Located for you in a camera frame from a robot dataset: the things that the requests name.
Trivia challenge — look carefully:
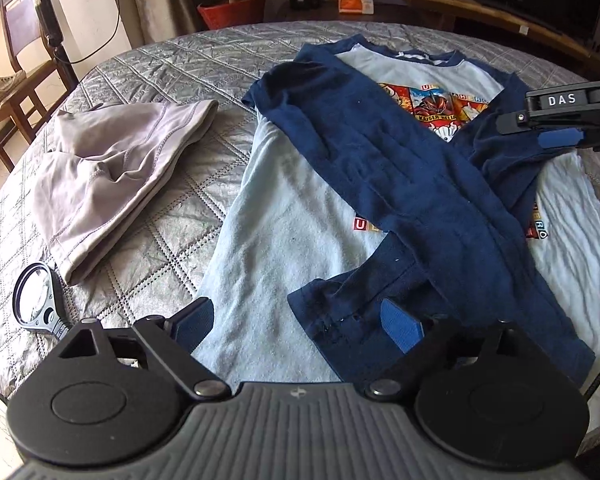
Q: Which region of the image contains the black fan cable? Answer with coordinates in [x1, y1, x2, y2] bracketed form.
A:
[55, 0, 122, 64]

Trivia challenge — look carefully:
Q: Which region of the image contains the light grey garment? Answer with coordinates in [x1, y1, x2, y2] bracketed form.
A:
[32, 99, 220, 285]

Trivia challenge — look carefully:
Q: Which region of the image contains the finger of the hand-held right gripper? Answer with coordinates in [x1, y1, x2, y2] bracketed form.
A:
[537, 129, 600, 152]
[495, 109, 581, 135]

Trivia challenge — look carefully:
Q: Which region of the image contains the wooden chair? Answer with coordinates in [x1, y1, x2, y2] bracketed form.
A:
[0, 0, 66, 171]

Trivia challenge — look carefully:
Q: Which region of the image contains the wooden television riser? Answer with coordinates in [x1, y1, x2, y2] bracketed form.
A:
[387, 0, 600, 56]

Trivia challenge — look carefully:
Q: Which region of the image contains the blue long-sleeve printed shirt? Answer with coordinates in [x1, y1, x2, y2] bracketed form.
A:
[192, 34, 600, 391]

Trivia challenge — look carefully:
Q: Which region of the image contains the black standing fan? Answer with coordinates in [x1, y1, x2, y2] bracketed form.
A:
[22, 0, 98, 88]

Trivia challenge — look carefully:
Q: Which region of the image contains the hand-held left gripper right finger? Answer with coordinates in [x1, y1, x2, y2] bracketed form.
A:
[365, 297, 536, 401]

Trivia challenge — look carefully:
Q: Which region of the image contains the red plant pot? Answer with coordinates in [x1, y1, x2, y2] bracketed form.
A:
[197, 0, 267, 31]

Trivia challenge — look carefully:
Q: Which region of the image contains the dark wooden cabinet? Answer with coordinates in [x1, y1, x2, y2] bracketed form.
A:
[275, 0, 600, 81]

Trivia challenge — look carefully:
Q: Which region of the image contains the beige curtain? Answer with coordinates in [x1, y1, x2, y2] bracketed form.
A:
[127, 0, 206, 46]

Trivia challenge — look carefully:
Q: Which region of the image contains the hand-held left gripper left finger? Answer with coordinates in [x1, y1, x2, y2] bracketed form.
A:
[57, 297, 231, 401]

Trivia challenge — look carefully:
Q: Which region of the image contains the silver quilted bedspread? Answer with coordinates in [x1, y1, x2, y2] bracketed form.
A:
[0, 20, 600, 461]

